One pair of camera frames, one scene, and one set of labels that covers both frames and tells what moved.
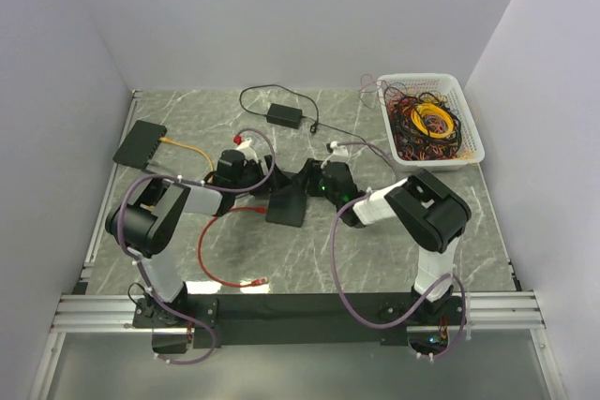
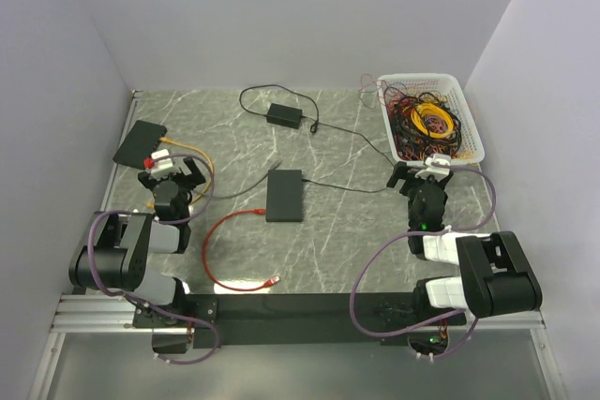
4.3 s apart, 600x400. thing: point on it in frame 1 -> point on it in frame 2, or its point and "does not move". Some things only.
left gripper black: x=276 y=181 -> x=191 y=179
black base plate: x=264 y=320 does not move
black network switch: x=140 y=144 does not move
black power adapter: x=284 y=115 does not move
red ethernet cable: x=259 y=210 -> x=269 y=283
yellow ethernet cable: x=163 y=140 does not move
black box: x=286 y=206 does not move
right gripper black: x=312 y=169 -> x=403 y=172
